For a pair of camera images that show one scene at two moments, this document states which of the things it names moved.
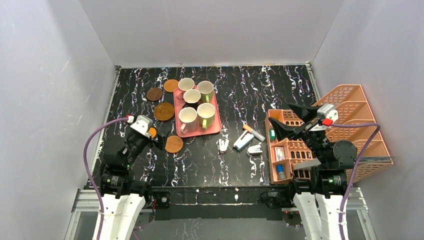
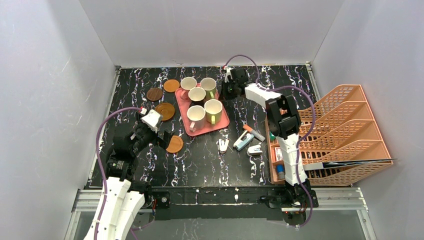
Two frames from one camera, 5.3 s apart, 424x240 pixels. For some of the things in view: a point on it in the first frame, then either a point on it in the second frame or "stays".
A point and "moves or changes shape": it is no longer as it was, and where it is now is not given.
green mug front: (206, 114) → (213, 109)
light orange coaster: (170, 85) stays
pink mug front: (188, 116) → (196, 115)
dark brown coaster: (154, 94) stays
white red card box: (279, 152) stays
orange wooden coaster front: (174, 144) stays
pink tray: (197, 119) moves or changes shape
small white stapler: (223, 145) stays
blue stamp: (281, 174) stays
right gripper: (305, 126) → (228, 88)
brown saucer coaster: (164, 111) stays
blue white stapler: (245, 138) stays
